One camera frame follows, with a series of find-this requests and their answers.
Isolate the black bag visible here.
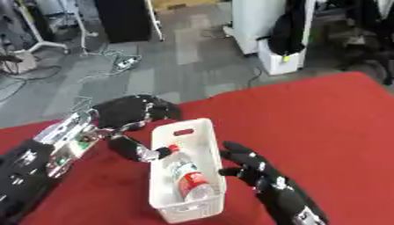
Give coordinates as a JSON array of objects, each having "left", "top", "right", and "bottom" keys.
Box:
[{"left": 255, "top": 0, "right": 308, "bottom": 56}]

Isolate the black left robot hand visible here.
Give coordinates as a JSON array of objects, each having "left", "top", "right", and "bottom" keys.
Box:
[{"left": 91, "top": 94, "right": 184, "bottom": 163}]

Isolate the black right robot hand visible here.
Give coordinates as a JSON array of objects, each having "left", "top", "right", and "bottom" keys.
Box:
[{"left": 216, "top": 141, "right": 326, "bottom": 221}]

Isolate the white power strip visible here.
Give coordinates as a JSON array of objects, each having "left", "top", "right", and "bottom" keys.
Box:
[{"left": 115, "top": 56, "right": 141, "bottom": 70}]

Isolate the white cabinet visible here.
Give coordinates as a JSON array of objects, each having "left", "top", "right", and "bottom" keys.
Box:
[{"left": 222, "top": 0, "right": 317, "bottom": 76}]

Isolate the clear bottle with red label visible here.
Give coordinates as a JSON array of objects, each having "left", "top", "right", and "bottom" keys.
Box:
[{"left": 164, "top": 143, "right": 215, "bottom": 204}]

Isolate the black panel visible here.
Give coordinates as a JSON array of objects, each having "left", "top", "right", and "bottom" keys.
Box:
[{"left": 93, "top": 0, "right": 156, "bottom": 44}]

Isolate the white plastic basket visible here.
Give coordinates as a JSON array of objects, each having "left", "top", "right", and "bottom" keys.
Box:
[{"left": 148, "top": 118, "right": 228, "bottom": 225}]

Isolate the white stand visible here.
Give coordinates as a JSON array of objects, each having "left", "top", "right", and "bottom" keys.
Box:
[{"left": 13, "top": 0, "right": 71, "bottom": 55}]

